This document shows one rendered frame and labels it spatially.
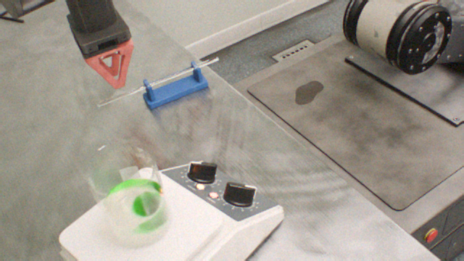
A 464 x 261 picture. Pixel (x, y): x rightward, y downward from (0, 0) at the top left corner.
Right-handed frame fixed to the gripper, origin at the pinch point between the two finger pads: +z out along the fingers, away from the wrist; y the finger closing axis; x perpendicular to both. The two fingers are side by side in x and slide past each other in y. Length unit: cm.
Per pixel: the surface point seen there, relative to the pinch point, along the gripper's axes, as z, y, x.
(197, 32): 68, -120, 52
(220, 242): -0.3, 34.0, 0.9
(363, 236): 6.3, 37.0, 15.9
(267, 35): 81, -118, 85
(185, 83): 5.3, 0.2, 10.1
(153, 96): 4.5, 1.7, 4.3
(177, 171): 0.7, 22.0, 1.0
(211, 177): 1.5, 24.3, 4.2
